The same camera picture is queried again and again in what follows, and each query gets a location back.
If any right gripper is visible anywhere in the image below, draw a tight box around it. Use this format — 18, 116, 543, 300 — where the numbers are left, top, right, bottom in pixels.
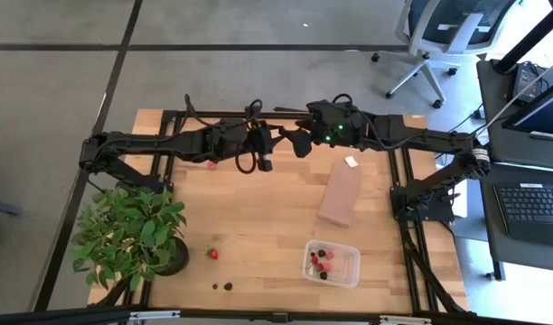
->
292, 101, 339, 158

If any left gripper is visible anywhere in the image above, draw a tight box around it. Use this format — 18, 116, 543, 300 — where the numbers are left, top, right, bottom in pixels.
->
248, 121, 300, 157

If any clear plastic container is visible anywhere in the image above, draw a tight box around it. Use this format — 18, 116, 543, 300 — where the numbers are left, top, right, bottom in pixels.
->
302, 238, 362, 289

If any black desk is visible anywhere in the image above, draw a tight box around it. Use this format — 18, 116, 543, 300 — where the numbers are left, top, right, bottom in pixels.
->
476, 57, 553, 164
478, 161, 553, 274

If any green potted plant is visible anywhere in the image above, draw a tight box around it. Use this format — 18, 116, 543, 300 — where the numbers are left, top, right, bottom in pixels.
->
70, 185, 191, 293

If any white office chair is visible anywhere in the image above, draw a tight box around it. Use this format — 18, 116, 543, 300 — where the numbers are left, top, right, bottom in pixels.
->
370, 0, 520, 110

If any black power adapter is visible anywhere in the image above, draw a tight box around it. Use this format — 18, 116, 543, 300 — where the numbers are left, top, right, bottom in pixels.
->
512, 61, 552, 104

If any black laptop keyboard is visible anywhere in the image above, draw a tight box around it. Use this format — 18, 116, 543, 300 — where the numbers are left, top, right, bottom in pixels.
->
492, 181, 553, 247

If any black diagonal pole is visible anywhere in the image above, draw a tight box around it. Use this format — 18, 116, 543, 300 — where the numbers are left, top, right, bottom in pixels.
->
492, 0, 553, 76

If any black computer monitor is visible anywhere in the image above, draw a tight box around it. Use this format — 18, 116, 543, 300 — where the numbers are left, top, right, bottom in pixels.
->
501, 76, 553, 144

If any black aluminium table frame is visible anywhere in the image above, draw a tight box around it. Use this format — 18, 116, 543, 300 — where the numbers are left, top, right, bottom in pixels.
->
89, 101, 479, 317

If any black horizontal frame beam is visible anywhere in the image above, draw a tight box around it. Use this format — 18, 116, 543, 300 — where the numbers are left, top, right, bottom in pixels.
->
0, 305, 553, 325

